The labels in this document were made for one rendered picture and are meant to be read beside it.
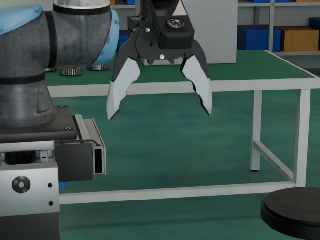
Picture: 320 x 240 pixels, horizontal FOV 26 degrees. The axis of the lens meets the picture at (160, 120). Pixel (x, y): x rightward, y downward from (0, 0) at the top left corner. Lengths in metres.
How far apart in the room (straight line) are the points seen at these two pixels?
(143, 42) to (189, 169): 3.43
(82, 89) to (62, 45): 1.81
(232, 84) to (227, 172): 1.12
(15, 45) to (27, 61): 0.04
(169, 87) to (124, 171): 1.19
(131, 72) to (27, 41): 0.47
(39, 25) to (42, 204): 0.35
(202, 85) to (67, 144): 0.64
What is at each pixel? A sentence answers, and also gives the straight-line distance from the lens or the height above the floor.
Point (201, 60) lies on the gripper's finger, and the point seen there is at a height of 1.24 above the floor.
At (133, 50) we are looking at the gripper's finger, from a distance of 0.94.
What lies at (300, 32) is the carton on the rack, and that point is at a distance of 7.25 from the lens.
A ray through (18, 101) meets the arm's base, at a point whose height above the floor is 1.09.
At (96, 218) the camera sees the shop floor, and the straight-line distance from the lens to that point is 3.63.
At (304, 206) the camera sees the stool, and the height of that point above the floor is 0.56.
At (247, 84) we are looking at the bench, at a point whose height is 0.73.
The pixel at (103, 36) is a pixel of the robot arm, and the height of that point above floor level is 1.21.
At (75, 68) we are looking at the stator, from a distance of 3.42.
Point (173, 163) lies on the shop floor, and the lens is 4.47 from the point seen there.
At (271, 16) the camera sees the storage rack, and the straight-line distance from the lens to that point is 7.06.
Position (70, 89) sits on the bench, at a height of 0.73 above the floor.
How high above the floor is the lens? 1.40
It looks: 15 degrees down
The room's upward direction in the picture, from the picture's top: straight up
